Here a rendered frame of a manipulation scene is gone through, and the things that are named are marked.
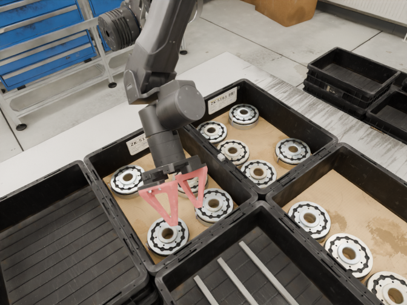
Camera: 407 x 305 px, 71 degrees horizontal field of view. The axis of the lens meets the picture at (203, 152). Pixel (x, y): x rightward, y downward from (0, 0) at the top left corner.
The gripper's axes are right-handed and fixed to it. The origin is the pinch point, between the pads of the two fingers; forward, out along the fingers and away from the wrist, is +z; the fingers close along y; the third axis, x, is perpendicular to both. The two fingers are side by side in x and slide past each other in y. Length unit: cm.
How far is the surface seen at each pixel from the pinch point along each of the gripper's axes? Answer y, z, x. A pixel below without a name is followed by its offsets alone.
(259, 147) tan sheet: 46.2, -4.9, -3.9
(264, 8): 317, -149, 11
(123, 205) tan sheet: 16.8, -1.6, 30.1
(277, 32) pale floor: 292, -109, 3
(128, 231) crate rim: 4.2, 2.6, 18.7
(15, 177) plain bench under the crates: 21, -21, 80
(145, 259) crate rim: 1.5, 8.4, 14.0
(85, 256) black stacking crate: 4.3, 6.6, 35.0
